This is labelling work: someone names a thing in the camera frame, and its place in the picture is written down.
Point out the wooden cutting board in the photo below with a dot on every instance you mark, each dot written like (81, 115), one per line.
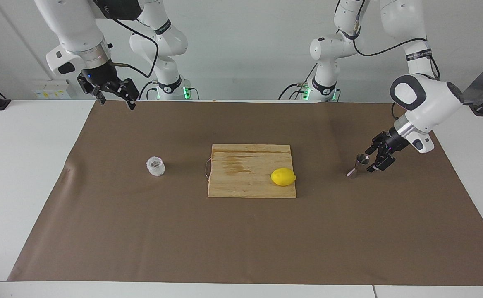
(249, 182)

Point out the yellow lemon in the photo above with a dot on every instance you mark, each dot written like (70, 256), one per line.
(283, 177)

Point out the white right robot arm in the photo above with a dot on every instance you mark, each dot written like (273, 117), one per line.
(76, 25)

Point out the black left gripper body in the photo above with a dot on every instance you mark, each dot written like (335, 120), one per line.
(394, 140)

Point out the steel double jigger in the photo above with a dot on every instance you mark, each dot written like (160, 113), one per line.
(356, 169)

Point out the brown paper table mat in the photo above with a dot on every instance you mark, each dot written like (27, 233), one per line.
(241, 240)

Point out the clear cut glass cup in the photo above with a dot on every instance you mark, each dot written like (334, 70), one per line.
(156, 167)

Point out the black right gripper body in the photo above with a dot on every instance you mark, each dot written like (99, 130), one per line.
(99, 74)

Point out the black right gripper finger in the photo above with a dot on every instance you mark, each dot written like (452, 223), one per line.
(127, 89)
(96, 92)

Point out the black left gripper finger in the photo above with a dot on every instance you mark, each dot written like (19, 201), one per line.
(376, 145)
(386, 161)

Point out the white wall outlet box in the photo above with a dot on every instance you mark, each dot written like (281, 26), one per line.
(51, 89)

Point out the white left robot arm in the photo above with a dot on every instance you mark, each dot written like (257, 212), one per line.
(427, 99)

